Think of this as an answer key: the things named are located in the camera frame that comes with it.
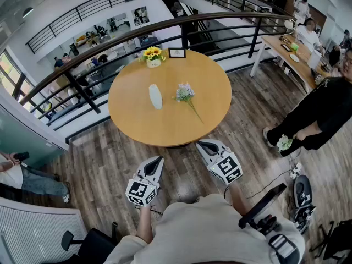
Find black office chair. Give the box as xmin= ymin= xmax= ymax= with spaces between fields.
xmin=60 ymin=221 xmax=119 ymax=264

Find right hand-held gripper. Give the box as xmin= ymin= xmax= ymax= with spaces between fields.
xmin=195 ymin=139 xmax=244 ymax=185

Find black cable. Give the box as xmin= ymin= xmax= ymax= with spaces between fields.
xmin=246 ymin=169 xmax=292 ymax=200

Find white bucket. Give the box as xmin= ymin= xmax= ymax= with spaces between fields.
xmin=307 ymin=49 xmax=322 ymax=70

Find black railing with wooden handrail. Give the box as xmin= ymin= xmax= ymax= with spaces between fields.
xmin=19 ymin=12 xmax=296 ymax=145

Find frosted glass partition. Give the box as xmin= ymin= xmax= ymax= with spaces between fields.
xmin=0 ymin=103 xmax=69 ymax=168

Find person's right forearm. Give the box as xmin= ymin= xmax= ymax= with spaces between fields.
xmin=227 ymin=181 xmax=252 ymax=220

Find purple flowers bunch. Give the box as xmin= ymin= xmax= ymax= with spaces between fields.
xmin=172 ymin=82 xmax=205 ymax=125

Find black chest-mounted device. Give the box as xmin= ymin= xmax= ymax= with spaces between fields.
xmin=238 ymin=183 xmax=288 ymax=229

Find black strap with grey buckle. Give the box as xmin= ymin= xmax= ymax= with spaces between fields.
xmin=268 ymin=234 xmax=301 ymax=264

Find round wooden table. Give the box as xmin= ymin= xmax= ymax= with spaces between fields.
xmin=107 ymin=48 xmax=233 ymax=148

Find black oval device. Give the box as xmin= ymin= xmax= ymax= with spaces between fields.
xmin=293 ymin=174 xmax=313 ymax=206

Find white ribbed vase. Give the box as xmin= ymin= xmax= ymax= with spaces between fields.
xmin=148 ymin=84 xmax=163 ymax=110

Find white globe desk lamp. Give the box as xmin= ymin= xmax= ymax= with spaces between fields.
xmin=283 ymin=19 xmax=296 ymax=36

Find wooden desk with white legs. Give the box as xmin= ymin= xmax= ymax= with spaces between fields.
xmin=250 ymin=34 xmax=331 ymax=94

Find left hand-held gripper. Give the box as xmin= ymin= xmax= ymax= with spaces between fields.
xmin=125 ymin=156 xmax=165 ymax=206

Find white power strip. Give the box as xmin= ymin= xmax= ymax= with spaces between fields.
xmin=289 ymin=162 xmax=303 ymax=180

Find black framed sign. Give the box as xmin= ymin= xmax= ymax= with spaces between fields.
xmin=168 ymin=47 xmax=187 ymax=59

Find sunflowers in white pot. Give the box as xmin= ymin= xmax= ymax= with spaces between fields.
xmin=139 ymin=46 xmax=167 ymax=68

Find person's beige shirt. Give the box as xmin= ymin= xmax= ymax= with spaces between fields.
xmin=104 ymin=193 xmax=306 ymax=264

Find white slatted cabinet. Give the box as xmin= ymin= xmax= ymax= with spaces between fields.
xmin=0 ymin=196 xmax=89 ymax=264

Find person's left forearm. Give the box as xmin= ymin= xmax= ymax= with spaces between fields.
xmin=136 ymin=204 xmax=155 ymax=244

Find spare grey gripper device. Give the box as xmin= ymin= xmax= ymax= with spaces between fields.
xmin=291 ymin=204 xmax=317 ymax=235

